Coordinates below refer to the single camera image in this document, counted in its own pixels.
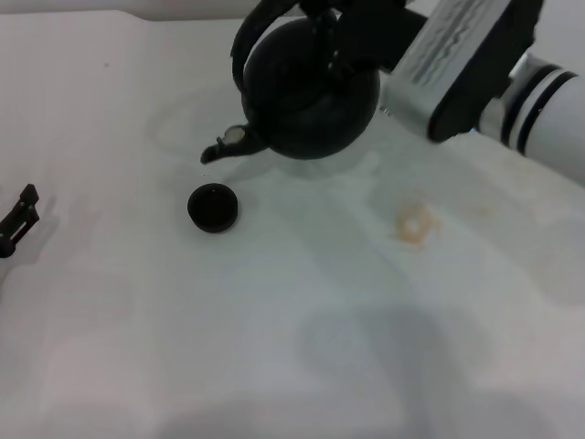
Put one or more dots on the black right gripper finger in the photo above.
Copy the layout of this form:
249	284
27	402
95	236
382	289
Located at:
330	41
356	4

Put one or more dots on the small dark brown teacup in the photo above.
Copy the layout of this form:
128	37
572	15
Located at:
212	208

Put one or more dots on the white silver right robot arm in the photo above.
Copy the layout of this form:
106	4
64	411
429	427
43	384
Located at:
557	123

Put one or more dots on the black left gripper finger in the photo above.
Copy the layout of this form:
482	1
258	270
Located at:
20	215

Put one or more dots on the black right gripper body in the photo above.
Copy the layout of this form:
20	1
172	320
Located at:
384	36

